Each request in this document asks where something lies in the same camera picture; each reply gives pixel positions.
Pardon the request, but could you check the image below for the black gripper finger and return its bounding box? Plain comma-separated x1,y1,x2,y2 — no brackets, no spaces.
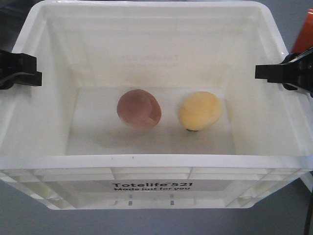
0,71,42,89
0,50,37,73

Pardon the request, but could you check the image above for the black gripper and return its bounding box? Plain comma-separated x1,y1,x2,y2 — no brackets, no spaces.
255,47,313,97

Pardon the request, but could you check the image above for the brown plush ball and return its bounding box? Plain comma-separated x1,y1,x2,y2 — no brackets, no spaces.
116,89,162,129

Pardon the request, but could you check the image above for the white plastic tote box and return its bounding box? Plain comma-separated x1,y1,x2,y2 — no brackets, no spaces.
0,0,313,210

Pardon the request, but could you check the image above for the orange object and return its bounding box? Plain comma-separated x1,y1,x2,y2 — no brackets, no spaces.
291,8,313,53

